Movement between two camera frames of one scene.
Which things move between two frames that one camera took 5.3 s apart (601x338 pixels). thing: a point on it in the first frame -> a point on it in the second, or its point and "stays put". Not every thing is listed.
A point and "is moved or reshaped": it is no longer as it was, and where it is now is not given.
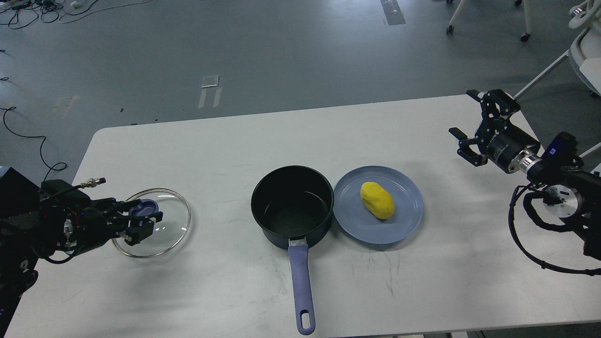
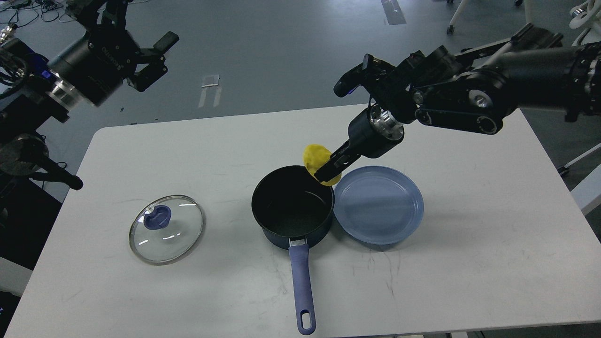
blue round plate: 354,217 stays put
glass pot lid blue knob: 145,207 is moved or reshaped
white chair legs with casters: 524,37 stays put
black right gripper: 504,144 -> 371,134
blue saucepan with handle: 294,205 stays put
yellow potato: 377,200 -> 314,156
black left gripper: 90,226 -> 92,69
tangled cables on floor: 26,11 stays put
